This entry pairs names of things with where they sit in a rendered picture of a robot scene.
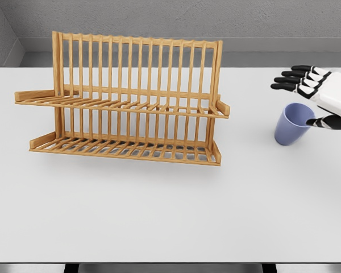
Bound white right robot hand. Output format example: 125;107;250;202
270;65;341;131

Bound blue plastic cup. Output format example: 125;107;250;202
274;102;315;146

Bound wooden two-tier dish rack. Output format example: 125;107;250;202
14;31;231;167

